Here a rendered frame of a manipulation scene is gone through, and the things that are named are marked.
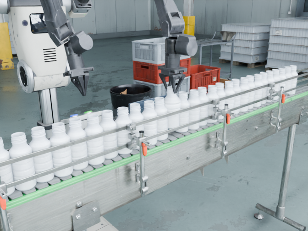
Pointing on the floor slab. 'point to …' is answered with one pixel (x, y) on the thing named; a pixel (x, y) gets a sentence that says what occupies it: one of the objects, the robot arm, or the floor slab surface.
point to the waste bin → (132, 91)
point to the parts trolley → (211, 52)
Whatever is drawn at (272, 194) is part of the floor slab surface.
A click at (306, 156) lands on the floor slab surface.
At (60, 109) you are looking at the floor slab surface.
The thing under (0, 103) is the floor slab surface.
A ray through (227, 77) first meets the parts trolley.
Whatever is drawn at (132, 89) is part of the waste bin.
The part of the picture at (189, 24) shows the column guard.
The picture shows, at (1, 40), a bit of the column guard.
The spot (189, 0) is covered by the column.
